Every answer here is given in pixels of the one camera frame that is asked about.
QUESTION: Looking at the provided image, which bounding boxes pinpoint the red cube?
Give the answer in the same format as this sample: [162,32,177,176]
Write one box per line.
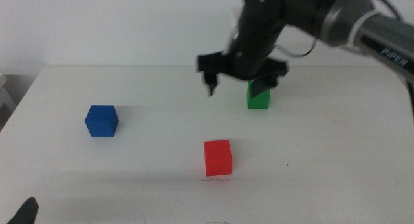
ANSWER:
[203,139,233,177]

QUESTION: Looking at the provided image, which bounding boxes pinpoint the thin looped gripper cable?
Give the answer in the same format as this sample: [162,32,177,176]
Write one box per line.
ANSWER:
[274,38,318,59]

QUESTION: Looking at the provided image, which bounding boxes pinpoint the blue cube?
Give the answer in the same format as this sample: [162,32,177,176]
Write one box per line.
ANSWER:
[84,104,120,137]

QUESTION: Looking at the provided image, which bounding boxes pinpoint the green cube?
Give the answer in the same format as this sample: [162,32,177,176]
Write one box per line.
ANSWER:
[246,80,272,110]

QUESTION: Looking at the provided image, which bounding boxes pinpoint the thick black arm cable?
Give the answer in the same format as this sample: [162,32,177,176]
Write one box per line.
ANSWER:
[367,0,404,21]

